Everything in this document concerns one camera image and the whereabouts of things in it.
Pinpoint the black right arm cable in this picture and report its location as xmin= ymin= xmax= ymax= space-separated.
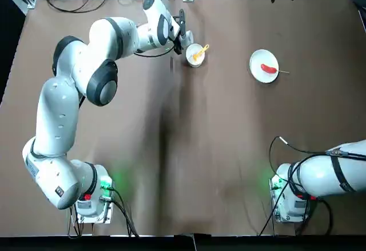
xmin=258 ymin=136 xmax=366 ymax=236

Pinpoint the white bowl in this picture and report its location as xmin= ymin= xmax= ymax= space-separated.
xmin=185 ymin=42 xmax=207 ymax=69

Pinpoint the white oil pot glass base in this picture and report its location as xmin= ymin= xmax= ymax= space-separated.
xmin=182 ymin=30 xmax=196 ymax=48

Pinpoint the orange oil brush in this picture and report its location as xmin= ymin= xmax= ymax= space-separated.
xmin=192 ymin=43 xmax=210 ymax=62

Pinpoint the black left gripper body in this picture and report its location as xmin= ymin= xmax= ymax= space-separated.
xmin=170 ymin=16 xmax=182 ymax=46

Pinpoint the black desk cable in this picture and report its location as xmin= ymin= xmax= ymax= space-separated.
xmin=45 ymin=0 xmax=111 ymax=14

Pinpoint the red sausage on stick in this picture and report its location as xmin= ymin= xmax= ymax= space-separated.
xmin=260 ymin=63 xmax=290 ymax=75

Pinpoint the white plate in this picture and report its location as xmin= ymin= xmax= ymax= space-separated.
xmin=249 ymin=49 xmax=280 ymax=84

